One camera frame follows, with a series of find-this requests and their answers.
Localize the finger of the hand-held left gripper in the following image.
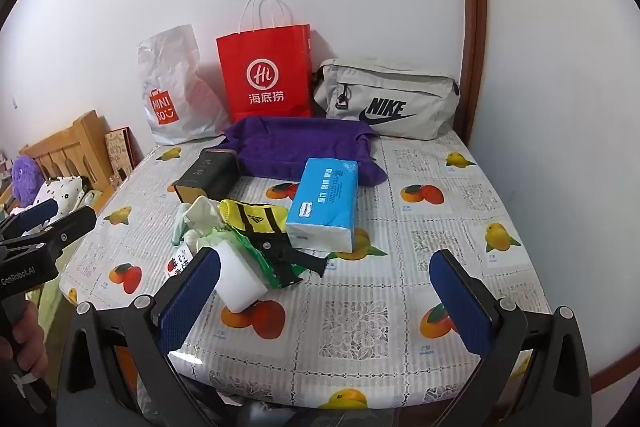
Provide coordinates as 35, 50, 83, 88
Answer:
15, 206, 98, 254
0, 198, 60, 240

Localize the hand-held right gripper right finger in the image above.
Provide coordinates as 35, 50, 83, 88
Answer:
429, 249, 594, 427

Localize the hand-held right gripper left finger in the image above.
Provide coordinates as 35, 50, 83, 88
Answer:
57, 248, 223, 427

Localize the green snack packet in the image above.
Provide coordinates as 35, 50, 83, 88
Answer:
227, 227, 303, 290

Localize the yellow black sock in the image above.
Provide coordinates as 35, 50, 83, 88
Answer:
218, 199, 290, 248

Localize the black watch strap with buckle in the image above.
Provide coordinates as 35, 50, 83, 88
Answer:
260, 239, 331, 279

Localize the blue tissue pack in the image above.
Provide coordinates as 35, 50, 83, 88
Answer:
285, 158, 360, 253

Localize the person's left hand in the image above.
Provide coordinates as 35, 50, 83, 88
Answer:
0, 304, 52, 383

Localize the purple plush toy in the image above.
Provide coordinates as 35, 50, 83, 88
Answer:
11, 156, 42, 208

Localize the small white printed packet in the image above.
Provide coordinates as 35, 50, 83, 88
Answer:
167, 243, 193, 278

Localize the fruit print tablecloth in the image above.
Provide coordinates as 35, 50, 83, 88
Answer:
59, 127, 553, 410

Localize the brown patterned book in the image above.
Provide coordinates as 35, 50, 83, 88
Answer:
104, 127, 135, 180

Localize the dark green box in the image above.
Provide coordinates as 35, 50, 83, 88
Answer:
174, 149, 241, 202

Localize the white plastic bag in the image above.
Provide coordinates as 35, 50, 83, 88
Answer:
138, 25, 231, 146

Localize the purple towel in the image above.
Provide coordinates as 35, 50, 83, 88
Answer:
220, 117, 389, 188

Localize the grey waist bag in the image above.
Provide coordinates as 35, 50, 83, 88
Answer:
312, 58, 461, 141

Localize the red paper bag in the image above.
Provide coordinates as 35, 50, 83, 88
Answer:
216, 0, 314, 124

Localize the brown wooden door frame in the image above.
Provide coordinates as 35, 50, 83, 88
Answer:
457, 0, 488, 142

